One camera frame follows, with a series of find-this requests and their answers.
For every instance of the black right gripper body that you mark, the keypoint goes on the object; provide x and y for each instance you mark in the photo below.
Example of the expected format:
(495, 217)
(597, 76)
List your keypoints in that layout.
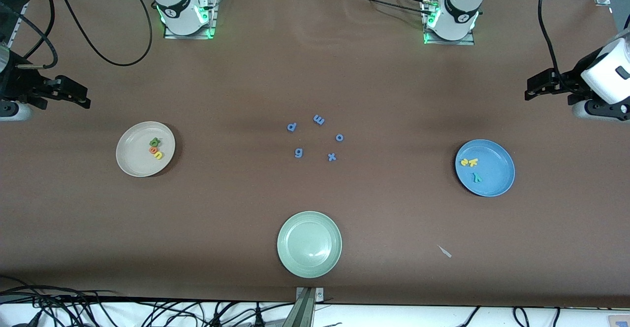
(15, 81)

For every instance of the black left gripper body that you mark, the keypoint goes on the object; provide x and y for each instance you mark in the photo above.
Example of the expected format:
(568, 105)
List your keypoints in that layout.
(574, 80)

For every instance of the green letter b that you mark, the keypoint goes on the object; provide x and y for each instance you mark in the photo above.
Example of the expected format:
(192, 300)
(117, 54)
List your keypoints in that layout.
(155, 143)

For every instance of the teal letter y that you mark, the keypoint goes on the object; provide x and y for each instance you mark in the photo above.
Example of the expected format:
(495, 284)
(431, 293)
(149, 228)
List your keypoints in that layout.
(476, 177)

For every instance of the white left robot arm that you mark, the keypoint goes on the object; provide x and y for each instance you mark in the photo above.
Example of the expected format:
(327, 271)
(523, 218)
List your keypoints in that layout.
(460, 7)

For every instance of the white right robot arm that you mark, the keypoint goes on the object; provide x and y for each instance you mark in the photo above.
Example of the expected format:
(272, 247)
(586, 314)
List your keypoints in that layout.
(177, 2)

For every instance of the beige brown plate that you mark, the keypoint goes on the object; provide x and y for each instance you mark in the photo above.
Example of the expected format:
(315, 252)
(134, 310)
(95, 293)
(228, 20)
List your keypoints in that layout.
(135, 152)

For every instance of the blue plate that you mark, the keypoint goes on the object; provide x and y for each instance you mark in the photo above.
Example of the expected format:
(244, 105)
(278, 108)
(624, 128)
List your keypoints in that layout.
(492, 159)

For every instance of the small white paper scrap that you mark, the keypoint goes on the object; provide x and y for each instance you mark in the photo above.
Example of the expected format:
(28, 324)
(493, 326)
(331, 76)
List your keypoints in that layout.
(444, 251)

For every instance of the blue letter m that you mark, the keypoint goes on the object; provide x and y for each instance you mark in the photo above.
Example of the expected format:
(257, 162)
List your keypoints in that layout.
(319, 119)

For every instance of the brown table cover sheet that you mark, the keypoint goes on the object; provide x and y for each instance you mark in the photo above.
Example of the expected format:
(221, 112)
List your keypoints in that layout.
(315, 71)

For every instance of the blue letter g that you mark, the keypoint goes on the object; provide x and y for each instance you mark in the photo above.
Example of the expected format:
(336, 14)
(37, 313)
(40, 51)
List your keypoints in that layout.
(298, 152)

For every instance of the pale green plate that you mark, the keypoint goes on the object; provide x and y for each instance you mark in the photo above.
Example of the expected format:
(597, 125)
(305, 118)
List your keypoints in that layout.
(309, 244)

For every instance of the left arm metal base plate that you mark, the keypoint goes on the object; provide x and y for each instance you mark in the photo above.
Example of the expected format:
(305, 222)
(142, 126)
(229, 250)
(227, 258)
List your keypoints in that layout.
(450, 42)

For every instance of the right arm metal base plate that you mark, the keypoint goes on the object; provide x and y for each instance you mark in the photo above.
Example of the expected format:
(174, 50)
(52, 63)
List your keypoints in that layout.
(189, 36)

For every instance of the aluminium camera post bracket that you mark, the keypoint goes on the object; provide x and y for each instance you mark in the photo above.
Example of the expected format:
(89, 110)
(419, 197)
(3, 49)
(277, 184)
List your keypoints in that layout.
(306, 312)

